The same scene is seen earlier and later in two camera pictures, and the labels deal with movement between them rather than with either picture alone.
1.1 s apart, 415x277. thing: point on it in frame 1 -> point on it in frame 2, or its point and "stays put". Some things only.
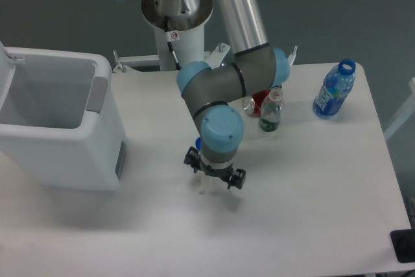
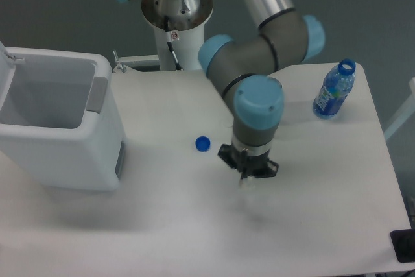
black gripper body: x=233 y=177 -> x=258 y=166
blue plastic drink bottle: x=337 y=84 stays put
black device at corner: x=403 y=244 stays put
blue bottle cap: x=198 y=143 stays put
